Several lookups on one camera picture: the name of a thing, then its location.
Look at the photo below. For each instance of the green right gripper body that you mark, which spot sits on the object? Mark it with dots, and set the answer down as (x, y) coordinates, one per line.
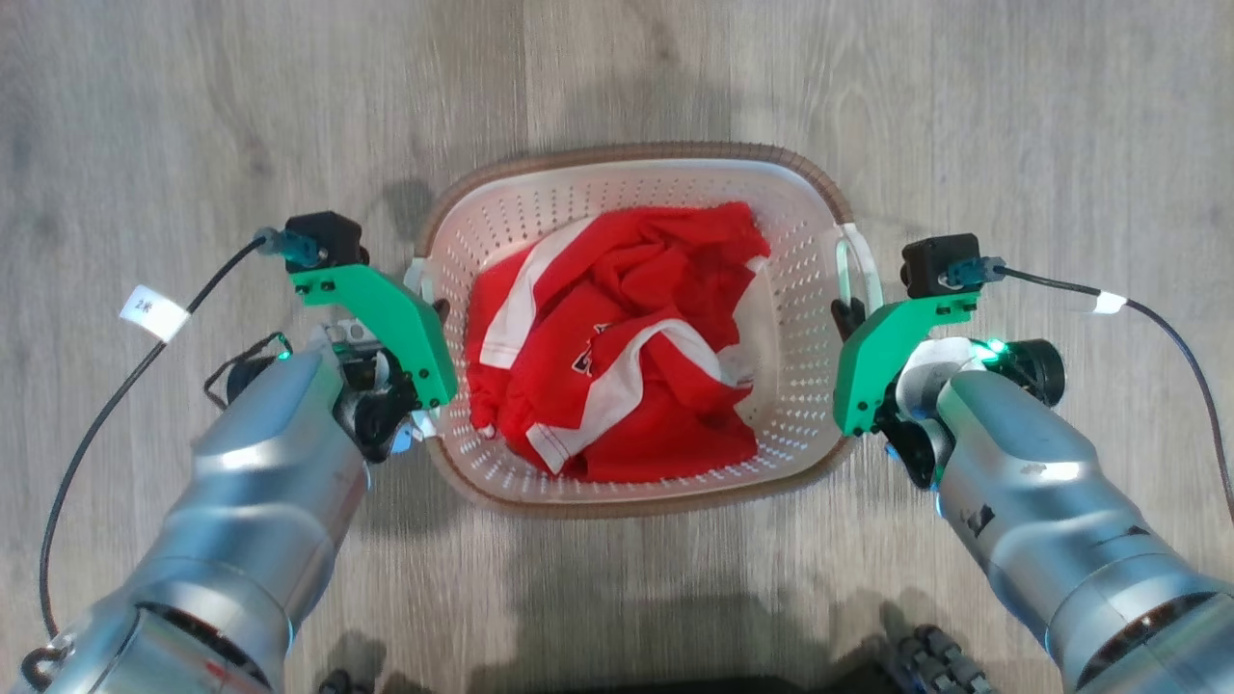
(868, 371)

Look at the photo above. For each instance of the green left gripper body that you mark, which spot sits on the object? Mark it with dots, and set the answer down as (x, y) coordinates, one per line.
(405, 323)

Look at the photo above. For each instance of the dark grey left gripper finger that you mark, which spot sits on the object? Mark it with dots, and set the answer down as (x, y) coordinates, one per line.
(442, 310)

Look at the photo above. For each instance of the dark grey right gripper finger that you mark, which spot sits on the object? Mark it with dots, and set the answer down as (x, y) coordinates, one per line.
(848, 318)

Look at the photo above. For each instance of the white brown-rimmed laundry basket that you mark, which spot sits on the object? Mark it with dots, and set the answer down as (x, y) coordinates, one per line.
(800, 280)

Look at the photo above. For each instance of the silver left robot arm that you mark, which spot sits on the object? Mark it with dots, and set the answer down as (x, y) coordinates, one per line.
(241, 511)

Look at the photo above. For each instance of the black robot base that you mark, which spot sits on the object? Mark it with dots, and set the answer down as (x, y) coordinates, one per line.
(925, 663)

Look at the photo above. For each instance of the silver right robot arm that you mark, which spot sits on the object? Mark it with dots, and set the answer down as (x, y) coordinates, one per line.
(1051, 501)

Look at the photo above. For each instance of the red and white shirt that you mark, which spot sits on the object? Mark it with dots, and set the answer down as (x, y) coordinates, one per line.
(617, 337)

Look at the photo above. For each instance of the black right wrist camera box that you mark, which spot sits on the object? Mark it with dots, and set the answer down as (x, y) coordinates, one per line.
(935, 262)

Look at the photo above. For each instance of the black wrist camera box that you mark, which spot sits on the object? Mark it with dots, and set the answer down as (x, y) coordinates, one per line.
(326, 238)
(935, 262)

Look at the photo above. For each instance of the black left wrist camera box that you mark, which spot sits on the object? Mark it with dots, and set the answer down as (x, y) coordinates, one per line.
(326, 238)

